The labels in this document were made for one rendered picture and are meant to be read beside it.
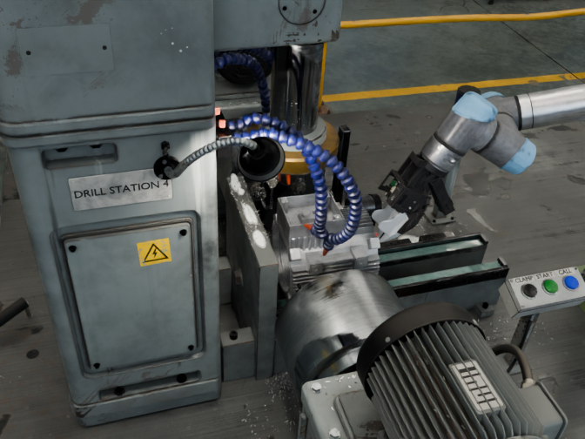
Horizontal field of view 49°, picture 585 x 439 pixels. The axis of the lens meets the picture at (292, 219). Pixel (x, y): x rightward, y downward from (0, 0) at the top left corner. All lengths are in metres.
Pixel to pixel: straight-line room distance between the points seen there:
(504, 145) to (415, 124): 1.13
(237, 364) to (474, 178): 1.11
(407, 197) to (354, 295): 0.27
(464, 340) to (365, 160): 1.38
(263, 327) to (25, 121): 0.65
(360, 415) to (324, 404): 0.06
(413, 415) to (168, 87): 0.55
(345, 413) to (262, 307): 0.39
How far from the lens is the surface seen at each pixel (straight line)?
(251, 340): 1.40
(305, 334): 1.15
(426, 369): 0.83
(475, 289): 1.67
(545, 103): 1.46
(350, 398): 1.01
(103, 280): 1.13
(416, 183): 1.34
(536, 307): 1.42
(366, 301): 1.15
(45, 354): 1.59
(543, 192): 2.22
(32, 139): 0.97
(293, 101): 1.16
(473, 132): 1.30
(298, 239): 1.35
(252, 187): 1.55
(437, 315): 0.87
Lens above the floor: 1.98
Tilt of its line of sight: 39 degrees down
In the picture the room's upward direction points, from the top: 4 degrees clockwise
